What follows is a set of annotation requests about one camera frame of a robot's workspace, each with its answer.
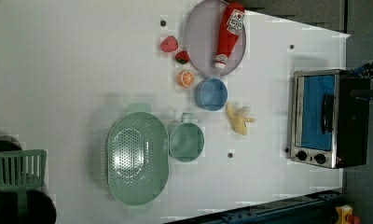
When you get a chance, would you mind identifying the yellow plush peeled banana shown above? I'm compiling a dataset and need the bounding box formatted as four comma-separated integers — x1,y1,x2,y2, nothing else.
226,103,256,135

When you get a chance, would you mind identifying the green mug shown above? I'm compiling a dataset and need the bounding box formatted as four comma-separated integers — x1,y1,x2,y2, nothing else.
168,112,205,162

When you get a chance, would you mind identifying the blue bowl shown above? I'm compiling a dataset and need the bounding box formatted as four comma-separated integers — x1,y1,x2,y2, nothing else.
194,78,228,111

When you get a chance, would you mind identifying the orange slice toy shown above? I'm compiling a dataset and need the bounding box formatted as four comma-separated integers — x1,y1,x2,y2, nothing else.
177,70,195,88

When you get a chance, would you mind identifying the small red strawberry toy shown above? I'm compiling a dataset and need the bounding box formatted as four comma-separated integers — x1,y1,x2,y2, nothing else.
174,50,189,64

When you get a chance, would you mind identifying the green oval colander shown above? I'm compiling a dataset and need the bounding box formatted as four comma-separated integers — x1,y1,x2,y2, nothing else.
106,104,169,206

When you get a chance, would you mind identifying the pink plush strawberry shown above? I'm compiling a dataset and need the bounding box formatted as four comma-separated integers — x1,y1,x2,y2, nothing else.
159,35,178,52

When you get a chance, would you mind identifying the grey round plate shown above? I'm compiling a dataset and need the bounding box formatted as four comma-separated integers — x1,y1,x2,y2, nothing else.
184,0,246,77

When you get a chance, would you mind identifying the red plush ketchup bottle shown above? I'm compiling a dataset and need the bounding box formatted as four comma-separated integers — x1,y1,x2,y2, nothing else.
214,3,244,69

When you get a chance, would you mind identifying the silver black toaster oven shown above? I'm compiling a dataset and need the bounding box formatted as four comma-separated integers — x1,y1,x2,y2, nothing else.
290,69,370,169

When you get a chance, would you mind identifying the green slotted spatula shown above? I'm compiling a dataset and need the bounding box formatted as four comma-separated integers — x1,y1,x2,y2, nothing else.
0,149,47,217

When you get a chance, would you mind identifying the yellow orange clamp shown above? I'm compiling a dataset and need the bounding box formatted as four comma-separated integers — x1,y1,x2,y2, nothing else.
336,204,361,224

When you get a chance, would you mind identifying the black round pot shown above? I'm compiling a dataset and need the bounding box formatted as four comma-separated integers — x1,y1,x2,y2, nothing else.
0,139,57,224

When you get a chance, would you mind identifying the blue metal frame rail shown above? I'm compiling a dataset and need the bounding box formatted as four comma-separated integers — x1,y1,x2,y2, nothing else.
167,190,345,224

